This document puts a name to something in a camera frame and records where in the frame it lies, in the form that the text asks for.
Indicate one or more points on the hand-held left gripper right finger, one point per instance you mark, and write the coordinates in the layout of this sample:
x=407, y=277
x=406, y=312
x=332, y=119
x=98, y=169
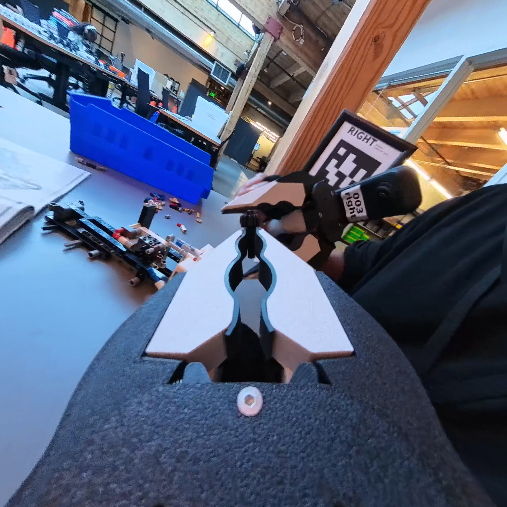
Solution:
x=309, y=317

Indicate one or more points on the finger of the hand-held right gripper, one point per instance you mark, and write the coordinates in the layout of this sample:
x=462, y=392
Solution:
x=273, y=196
x=295, y=233

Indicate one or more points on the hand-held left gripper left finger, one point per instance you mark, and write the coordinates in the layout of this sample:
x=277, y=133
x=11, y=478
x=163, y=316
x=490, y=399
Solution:
x=190, y=317

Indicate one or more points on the black lego gear axle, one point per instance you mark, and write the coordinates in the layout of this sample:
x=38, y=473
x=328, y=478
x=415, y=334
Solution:
x=250, y=221

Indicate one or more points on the lego truck model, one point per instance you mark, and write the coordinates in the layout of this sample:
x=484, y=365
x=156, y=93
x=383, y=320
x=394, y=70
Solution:
x=99, y=233

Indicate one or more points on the lego instruction booklet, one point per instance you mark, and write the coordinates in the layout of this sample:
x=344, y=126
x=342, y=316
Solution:
x=35, y=186

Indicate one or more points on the person's right forearm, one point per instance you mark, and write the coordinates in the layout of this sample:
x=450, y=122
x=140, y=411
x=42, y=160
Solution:
x=336, y=267

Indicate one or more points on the scattered coloured lego pieces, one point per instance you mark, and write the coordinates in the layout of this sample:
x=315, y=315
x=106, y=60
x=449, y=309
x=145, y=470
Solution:
x=176, y=206

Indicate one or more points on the dark lego axle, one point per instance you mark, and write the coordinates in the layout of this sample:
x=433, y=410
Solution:
x=91, y=164

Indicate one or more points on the framed black white marker sign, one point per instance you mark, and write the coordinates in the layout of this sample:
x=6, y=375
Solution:
x=356, y=150

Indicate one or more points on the person in black shirt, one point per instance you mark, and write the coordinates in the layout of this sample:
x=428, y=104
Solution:
x=435, y=297

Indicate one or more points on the pale timber column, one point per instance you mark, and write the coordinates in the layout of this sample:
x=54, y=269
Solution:
x=249, y=79

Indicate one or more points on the blue plastic bin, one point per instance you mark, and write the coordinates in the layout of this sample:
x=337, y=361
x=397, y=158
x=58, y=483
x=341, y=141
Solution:
x=130, y=146

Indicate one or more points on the grey ceiling pipe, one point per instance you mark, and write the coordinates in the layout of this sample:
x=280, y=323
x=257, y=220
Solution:
x=158, y=29

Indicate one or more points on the background workbench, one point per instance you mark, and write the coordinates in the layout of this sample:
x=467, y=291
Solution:
x=47, y=41

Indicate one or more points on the brown wooden post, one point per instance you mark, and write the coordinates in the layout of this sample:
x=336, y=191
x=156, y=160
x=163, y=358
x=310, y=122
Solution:
x=348, y=79

